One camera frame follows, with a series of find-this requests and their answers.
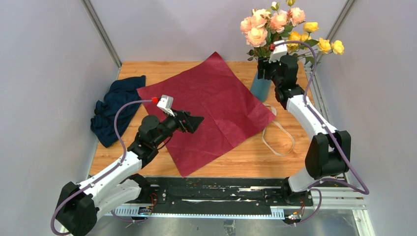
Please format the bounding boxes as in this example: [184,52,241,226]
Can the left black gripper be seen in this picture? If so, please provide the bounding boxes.
[153,108,204,148]

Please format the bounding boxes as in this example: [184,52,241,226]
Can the teal conical vase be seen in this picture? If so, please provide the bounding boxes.
[250,72,271,102]

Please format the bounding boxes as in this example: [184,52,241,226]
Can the yellow flower stem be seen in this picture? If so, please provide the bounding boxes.
[287,22,345,64]

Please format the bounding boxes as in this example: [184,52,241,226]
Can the peach flower stem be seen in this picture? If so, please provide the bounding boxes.
[267,0,306,42]
[247,47,262,63]

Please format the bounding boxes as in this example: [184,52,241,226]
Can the maroon wrapping paper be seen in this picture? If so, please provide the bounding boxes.
[137,53,275,177]

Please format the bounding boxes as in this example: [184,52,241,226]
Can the pink yellow flower bunch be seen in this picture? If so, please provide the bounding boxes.
[240,9,271,56]

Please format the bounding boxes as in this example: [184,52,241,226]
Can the cream ribbon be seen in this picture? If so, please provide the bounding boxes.
[262,103,296,157]

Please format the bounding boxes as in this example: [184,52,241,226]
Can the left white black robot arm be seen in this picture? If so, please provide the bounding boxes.
[51,110,204,236]

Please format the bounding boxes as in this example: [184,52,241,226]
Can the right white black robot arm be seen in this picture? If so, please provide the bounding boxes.
[258,55,351,206]

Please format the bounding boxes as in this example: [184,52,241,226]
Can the dark blue crumpled cloth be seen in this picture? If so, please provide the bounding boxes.
[90,75,146,148]

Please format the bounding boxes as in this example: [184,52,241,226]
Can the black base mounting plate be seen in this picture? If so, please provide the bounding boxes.
[88,176,327,216]

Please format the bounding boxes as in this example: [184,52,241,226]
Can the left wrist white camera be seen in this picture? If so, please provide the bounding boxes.
[151,95,176,117]

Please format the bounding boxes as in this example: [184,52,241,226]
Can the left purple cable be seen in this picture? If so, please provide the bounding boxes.
[50,99,155,236]

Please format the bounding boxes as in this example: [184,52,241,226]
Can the right aluminium corner post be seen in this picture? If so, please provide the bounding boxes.
[311,0,357,69]

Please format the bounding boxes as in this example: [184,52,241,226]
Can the aluminium corner post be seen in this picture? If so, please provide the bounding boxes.
[311,0,357,69]
[81,0,122,69]

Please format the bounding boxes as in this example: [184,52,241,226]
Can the aluminium front rail frame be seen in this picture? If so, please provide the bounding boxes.
[59,182,375,236]

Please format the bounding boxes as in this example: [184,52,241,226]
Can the left aluminium corner post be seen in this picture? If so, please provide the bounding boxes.
[81,0,122,69]

